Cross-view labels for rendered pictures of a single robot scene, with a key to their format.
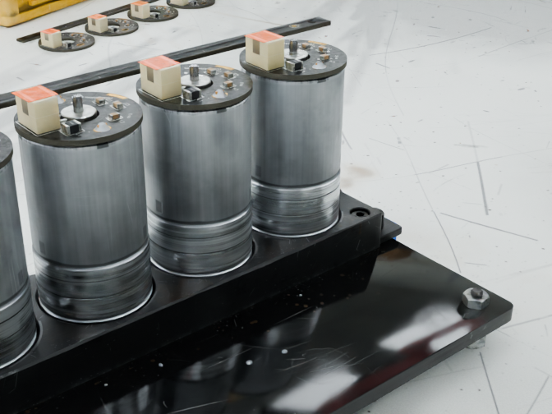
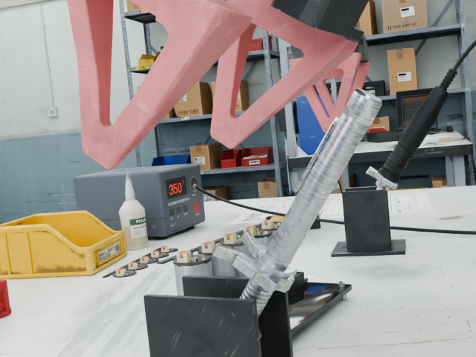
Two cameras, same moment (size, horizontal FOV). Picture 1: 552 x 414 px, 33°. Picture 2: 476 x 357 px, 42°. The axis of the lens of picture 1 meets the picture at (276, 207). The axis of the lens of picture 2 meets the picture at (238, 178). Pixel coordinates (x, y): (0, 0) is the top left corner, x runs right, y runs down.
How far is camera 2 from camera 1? 0.30 m
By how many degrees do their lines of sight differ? 29
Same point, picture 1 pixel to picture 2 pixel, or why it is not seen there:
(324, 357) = (311, 300)
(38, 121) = (233, 240)
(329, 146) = not seen: hidden behind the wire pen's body
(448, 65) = not seen: hidden behind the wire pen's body
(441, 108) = not seen: hidden behind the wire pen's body
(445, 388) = (343, 307)
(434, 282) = (326, 285)
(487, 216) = (325, 280)
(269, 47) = (270, 222)
